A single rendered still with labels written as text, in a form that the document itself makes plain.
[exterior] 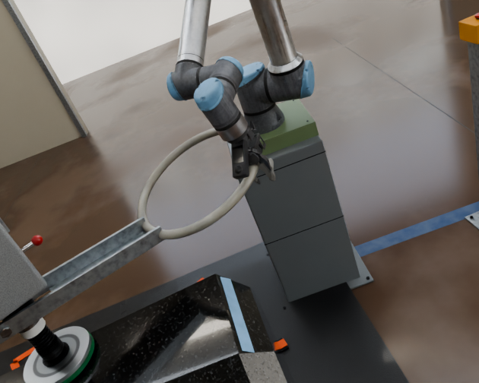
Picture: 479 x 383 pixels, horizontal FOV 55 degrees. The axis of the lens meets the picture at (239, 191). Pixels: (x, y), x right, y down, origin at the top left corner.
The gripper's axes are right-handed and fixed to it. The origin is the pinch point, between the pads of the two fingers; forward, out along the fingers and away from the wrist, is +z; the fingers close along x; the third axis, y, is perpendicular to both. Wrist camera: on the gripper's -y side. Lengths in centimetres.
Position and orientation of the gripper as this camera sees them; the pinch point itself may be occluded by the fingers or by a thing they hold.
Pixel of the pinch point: (264, 181)
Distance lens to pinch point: 148.3
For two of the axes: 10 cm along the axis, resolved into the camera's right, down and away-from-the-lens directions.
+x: -8.4, 1.7, 5.1
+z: 4.9, 6.4, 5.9
